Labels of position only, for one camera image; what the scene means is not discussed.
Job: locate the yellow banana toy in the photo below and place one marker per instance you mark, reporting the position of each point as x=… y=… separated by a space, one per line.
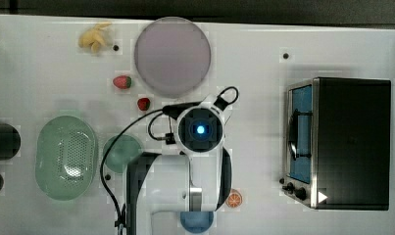
x=93 y=38

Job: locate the black toaster oven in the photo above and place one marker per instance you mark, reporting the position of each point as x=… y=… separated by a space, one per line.
x=338 y=143

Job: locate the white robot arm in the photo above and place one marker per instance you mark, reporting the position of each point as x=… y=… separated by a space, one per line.
x=196 y=179

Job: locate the green strainer basket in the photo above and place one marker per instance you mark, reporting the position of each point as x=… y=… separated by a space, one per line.
x=66 y=158

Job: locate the strawberry toy near bottle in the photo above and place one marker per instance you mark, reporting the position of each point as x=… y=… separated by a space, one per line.
x=143 y=104

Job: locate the green cup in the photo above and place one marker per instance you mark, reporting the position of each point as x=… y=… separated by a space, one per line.
x=125 y=149

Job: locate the orange slice toy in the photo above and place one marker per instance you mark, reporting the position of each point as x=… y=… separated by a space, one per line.
x=234 y=199

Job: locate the blue bowl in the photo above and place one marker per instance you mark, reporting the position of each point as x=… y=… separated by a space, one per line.
x=196 y=221

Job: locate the strawberry toy near plate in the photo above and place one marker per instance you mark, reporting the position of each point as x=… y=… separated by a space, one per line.
x=122 y=81

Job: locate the upper black cylinder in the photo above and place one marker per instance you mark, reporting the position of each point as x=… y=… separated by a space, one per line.
x=10 y=141

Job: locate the grey round plate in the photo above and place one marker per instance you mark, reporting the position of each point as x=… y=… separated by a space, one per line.
x=172 y=56

